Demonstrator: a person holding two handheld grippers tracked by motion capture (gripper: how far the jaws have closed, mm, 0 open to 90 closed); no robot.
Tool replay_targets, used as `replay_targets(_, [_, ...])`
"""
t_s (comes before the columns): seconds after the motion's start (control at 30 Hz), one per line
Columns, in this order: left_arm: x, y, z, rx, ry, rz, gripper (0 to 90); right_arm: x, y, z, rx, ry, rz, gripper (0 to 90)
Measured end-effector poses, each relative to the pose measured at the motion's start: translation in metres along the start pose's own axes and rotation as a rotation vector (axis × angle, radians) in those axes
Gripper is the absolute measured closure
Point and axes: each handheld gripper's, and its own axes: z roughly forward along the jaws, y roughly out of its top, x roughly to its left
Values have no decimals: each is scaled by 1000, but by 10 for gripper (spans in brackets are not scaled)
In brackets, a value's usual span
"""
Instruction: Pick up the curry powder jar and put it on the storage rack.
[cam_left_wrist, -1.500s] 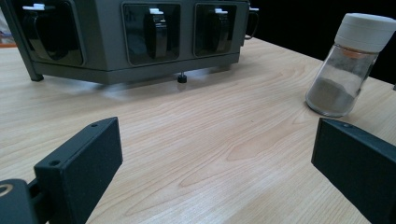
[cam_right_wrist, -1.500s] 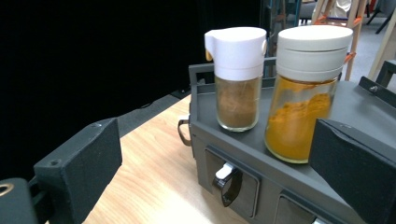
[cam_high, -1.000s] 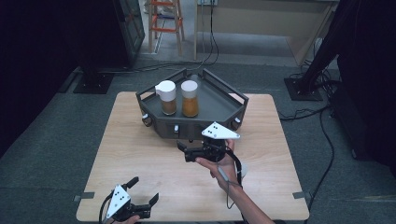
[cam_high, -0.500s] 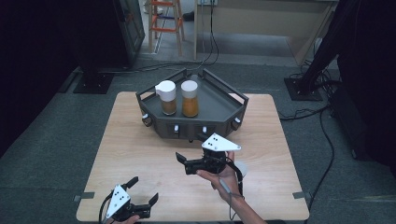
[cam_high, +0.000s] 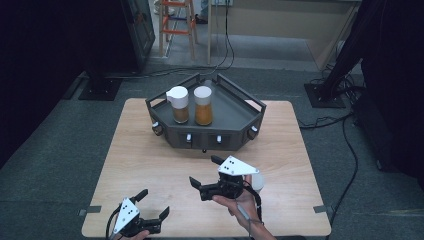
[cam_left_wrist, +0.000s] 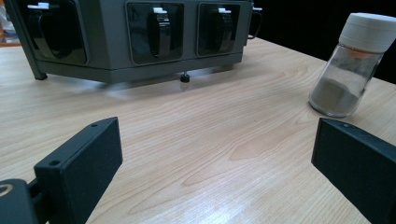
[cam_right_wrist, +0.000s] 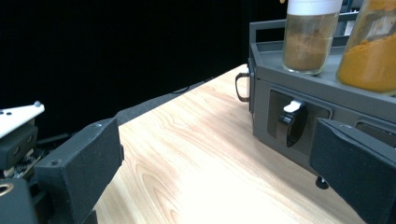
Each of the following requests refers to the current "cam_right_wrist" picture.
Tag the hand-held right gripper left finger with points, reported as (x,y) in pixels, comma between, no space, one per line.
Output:
(81,165)

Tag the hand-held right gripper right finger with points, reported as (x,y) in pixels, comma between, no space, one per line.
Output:
(361,168)

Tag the dark grey corner rack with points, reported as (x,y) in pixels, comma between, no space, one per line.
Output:
(267,84)

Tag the spice jar with white lid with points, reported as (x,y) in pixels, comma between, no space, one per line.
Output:
(308,46)

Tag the small black rack foot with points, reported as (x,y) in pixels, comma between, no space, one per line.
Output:
(322,183)

